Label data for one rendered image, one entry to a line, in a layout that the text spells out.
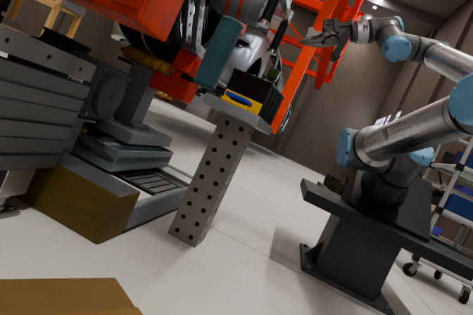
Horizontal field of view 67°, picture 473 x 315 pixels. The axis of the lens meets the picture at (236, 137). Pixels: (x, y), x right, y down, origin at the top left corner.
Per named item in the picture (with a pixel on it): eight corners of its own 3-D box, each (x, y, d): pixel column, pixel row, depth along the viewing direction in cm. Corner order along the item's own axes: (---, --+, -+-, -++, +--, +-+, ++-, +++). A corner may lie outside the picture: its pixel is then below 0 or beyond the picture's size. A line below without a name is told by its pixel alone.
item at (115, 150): (102, 136, 170) (110, 117, 170) (166, 169, 164) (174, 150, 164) (21, 129, 121) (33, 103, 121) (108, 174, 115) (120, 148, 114)
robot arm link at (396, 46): (423, 43, 121) (412, 27, 130) (391, 36, 120) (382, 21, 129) (409, 67, 127) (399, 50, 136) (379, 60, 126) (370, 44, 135)
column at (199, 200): (177, 226, 122) (229, 116, 121) (203, 240, 120) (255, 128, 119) (167, 233, 112) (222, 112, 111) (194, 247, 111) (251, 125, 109)
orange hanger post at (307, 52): (233, 114, 519) (305, -40, 511) (275, 134, 507) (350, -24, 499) (231, 113, 504) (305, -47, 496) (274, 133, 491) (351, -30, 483)
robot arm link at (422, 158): (418, 190, 138) (445, 160, 126) (376, 183, 137) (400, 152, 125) (407, 161, 149) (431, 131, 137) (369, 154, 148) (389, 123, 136)
